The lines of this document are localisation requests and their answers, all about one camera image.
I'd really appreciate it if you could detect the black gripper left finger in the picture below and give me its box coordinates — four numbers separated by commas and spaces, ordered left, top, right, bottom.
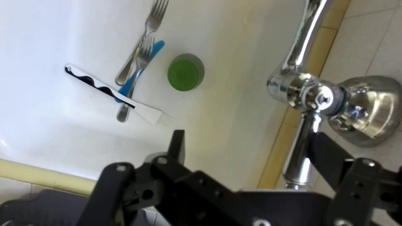
167, 129, 184, 164

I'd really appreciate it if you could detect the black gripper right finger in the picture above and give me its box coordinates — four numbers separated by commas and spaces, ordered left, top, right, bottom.
307, 131, 354, 184

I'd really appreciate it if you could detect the chrome tap handle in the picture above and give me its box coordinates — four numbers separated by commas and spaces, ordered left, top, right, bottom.
266, 72, 344, 189

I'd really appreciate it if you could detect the green plastic cup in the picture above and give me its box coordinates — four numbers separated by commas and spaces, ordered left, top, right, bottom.
167, 52, 204, 91

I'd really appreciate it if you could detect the white ceramic sink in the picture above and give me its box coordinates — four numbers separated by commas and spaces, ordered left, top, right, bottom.
0, 0, 305, 189

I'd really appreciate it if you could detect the silver fork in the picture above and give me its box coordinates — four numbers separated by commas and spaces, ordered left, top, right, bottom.
114, 0, 169, 85

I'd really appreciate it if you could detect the chrome faucet spout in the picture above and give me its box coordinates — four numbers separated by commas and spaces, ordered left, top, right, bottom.
281, 0, 332, 72

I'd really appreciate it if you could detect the blue handled fork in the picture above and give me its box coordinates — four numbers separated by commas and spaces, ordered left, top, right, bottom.
115, 33, 165, 122

